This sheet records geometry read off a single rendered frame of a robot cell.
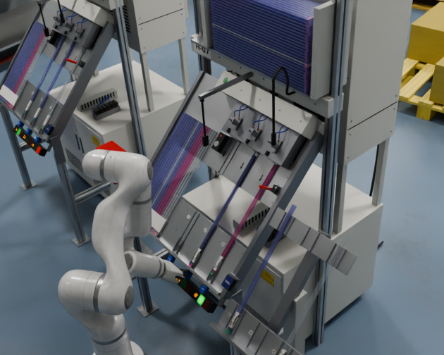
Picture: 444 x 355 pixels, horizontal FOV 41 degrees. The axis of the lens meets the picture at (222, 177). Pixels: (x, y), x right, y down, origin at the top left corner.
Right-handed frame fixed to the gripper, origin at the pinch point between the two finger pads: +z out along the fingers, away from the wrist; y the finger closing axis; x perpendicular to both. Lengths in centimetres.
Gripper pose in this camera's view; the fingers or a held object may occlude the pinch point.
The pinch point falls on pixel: (183, 273)
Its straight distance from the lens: 237.4
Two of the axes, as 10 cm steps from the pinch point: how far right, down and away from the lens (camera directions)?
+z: 5.9, 2.5, 7.7
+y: 6.4, 4.4, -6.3
